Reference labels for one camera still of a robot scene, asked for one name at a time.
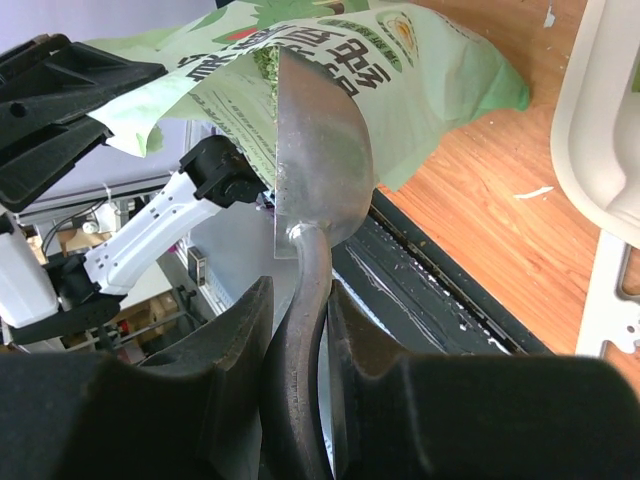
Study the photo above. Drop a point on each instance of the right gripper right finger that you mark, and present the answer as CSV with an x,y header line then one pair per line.
x,y
397,414

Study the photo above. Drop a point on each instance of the metal litter scoop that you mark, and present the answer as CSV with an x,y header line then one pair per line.
x,y
323,190

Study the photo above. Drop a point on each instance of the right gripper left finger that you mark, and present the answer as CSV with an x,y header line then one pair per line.
x,y
189,411

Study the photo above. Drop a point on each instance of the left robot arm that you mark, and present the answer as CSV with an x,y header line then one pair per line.
x,y
83,291

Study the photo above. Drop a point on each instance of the green cat litter bag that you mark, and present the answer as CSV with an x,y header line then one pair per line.
x,y
414,74

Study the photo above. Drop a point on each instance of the white paper scrap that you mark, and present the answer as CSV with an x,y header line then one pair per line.
x,y
533,194

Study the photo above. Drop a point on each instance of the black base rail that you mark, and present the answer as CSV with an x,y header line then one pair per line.
x,y
416,292

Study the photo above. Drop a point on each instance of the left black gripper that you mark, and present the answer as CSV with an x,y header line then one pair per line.
x,y
49,86

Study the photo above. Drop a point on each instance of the white plastic bag clip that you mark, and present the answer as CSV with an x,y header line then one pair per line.
x,y
610,316

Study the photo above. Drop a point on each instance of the beige green litter box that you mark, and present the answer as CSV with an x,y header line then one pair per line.
x,y
595,130

